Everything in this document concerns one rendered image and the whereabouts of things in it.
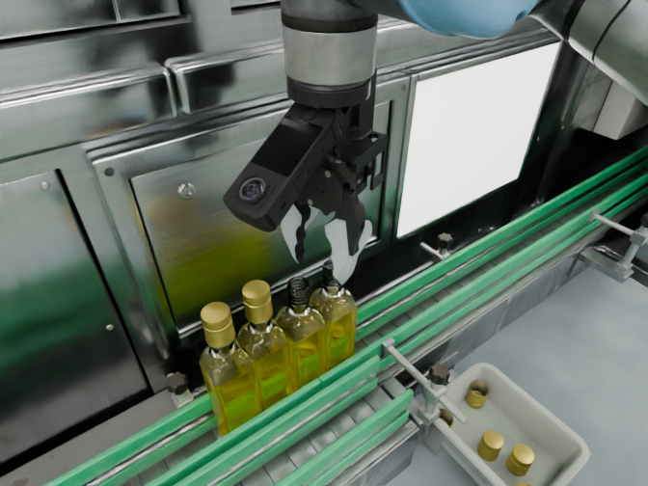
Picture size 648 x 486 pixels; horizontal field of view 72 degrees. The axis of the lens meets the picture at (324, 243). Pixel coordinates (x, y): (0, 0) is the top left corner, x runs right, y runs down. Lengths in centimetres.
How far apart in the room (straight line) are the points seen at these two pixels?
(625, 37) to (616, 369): 89
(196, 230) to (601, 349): 91
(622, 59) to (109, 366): 71
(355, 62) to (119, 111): 27
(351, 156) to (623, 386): 86
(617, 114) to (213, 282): 117
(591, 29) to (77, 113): 44
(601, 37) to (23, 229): 57
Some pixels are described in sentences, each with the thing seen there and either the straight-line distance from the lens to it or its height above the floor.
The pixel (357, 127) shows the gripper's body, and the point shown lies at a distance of 43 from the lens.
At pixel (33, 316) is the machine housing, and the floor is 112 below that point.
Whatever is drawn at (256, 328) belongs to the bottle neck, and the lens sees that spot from 58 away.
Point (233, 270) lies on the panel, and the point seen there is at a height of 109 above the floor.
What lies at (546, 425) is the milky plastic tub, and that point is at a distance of 91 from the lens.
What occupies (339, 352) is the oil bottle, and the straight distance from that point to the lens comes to 70.
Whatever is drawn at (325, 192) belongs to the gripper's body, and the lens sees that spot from 41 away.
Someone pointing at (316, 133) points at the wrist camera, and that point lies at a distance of 37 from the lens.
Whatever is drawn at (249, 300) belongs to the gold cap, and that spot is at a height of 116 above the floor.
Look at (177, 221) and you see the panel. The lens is 60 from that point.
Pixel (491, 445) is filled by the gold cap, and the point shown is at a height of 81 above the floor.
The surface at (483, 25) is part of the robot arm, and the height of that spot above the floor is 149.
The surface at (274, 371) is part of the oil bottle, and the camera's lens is 64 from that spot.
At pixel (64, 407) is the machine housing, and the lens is 80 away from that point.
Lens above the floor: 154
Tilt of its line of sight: 39 degrees down
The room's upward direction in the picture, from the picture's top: straight up
